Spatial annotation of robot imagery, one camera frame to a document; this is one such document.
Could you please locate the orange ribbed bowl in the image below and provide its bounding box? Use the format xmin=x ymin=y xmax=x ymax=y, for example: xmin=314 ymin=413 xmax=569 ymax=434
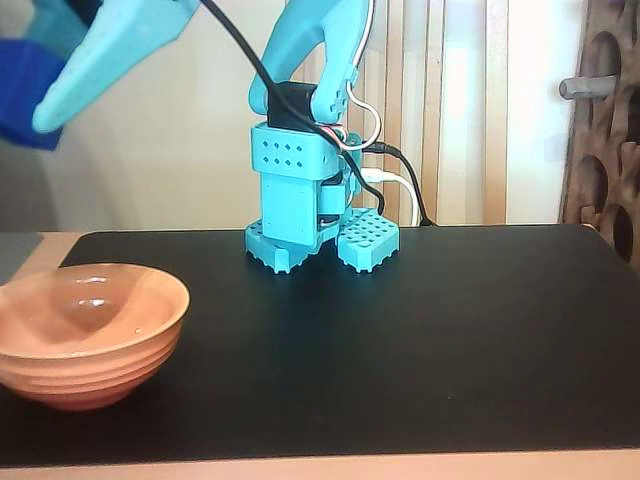
xmin=0 ymin=263 xmax=192 ymax=412

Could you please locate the cyan gripper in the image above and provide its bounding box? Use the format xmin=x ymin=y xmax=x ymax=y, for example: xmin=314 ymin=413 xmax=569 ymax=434
xmin=28 ymin=0 xmax=194 ymax=135

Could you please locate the blue cube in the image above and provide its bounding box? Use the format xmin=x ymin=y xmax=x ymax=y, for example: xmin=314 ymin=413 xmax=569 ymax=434
xmin=0 ymin=37 xmax=69 ymax=151

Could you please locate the grey bottle neck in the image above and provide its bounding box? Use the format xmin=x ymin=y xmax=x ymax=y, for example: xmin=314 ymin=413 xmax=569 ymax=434
xmin=558 ymin=74 xmax=618 ymax=101

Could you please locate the black table mat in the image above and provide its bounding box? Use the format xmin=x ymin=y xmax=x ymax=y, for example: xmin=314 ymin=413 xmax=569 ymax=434
xmin=0 ymin=223 xmax=640 ymax=471

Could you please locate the white usb cable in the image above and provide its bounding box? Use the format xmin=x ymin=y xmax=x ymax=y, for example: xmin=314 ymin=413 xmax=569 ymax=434
xmin=360 ymin=168 xmax=422 ymax=226

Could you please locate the cyan perforated robot base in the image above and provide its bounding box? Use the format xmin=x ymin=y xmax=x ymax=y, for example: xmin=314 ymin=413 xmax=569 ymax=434
xmin=243 ymin=206 xmax=402 ymax=275

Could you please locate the black power cable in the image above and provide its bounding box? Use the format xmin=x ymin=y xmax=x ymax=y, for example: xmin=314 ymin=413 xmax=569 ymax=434
xmin=366 ymin=141 xmax=437 ymax=227

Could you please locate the brown wooden wine rack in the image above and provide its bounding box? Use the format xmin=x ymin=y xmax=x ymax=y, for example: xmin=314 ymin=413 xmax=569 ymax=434
xmin=557 ymin=0 xmax=640 ymax=274

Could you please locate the white red black servo wire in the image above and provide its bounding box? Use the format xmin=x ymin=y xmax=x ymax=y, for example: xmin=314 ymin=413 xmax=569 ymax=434
xmin=318 ymin=0 xmax=385 ymax=152

